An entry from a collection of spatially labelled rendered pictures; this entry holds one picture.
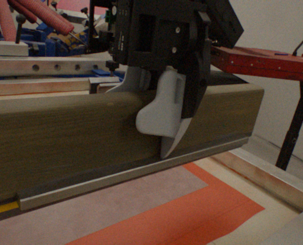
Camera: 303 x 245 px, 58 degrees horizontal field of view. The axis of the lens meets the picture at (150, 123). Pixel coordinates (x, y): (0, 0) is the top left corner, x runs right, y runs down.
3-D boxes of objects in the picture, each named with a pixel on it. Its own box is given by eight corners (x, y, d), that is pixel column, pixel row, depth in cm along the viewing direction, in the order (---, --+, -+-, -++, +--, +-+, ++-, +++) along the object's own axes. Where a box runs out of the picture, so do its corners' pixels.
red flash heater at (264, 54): (285, 69, 176) (291, 50, 172) (339, 89, 134) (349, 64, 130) (195, 59, 166) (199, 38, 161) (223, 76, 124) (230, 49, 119)
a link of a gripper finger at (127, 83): (90, 132, 31) (103, 53, 26) (133, 125, 34) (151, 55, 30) (103, 148, 29) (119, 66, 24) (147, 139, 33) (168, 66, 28)
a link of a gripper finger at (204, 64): (158, 112, 28) (162, 21, 25) (171, 111, 29) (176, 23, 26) (192, 122, 24) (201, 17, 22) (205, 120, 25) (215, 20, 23)
